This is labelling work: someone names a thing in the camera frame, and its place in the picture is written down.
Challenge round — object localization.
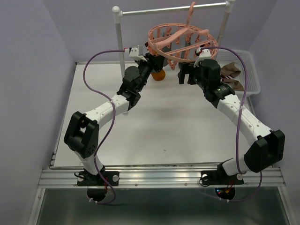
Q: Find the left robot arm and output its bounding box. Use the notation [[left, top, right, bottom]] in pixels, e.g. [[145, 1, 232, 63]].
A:
[[63, 53, 165, 186]]

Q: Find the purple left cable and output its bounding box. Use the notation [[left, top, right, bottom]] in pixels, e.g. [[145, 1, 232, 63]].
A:
[[83, 48, 117, 205]]

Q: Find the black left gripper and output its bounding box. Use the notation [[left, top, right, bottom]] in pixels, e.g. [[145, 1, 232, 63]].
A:
[[135, 53, 165, 92]]

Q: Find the beige sock in basket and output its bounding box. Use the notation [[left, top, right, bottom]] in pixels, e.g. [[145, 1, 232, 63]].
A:
[[221, 62, 244, 91]]

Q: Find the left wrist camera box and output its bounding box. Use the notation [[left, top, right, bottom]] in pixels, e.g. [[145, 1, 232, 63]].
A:
[[129, 45, 146, 61]]

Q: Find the white plastic basket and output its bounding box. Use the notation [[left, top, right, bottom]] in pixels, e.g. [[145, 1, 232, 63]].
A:
[[216, 49, 261, 98]]

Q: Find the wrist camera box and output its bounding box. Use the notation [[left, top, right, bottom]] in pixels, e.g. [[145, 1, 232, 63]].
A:
[[129, 45, 146, 61], [194, 47, 211, 67]]

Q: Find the aluminium mounting rail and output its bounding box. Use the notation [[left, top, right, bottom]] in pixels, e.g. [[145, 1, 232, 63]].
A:
[[38, 163, 286, 189]]

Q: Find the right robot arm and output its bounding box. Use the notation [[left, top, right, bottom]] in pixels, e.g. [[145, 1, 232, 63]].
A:
[[178, 59, 285, 186]]

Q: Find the white drying rack stand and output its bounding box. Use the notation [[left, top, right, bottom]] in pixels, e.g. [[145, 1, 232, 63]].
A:
[[112, 0, 236, 115]]

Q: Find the maroon white striped sock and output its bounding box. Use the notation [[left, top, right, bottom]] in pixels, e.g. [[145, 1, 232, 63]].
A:
[[221, 75, 233, 83]]

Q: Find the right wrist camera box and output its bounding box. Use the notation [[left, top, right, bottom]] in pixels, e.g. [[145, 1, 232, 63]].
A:
[[194, 47, 211, 67]]

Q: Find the pink round clip hanger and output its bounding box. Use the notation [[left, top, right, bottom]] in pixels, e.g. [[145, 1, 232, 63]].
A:
[[145, 2, 218, 69]]

